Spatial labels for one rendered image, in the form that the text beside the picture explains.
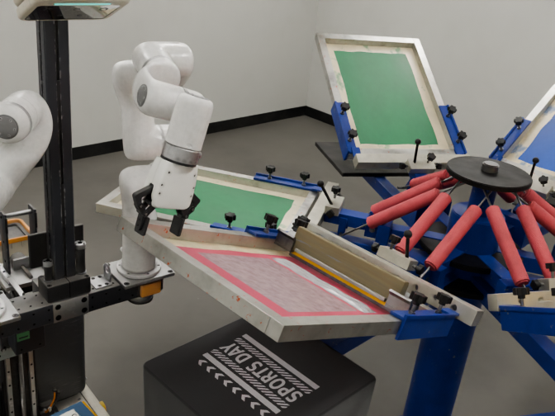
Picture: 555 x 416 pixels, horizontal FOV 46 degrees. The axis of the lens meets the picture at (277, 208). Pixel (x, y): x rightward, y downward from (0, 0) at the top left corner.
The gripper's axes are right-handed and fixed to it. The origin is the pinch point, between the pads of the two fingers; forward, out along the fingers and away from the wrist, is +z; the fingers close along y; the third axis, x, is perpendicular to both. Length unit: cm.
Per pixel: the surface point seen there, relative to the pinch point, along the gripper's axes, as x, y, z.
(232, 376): -3, -43, 43
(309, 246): -14, -72, 9
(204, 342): -20, -46, 42
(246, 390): 3, -42, 44
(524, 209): 17, -144, -19
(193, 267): 0.7, -12.3, 8.4
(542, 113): -27, -240, -58
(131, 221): -25.6, -13.1, 8.0
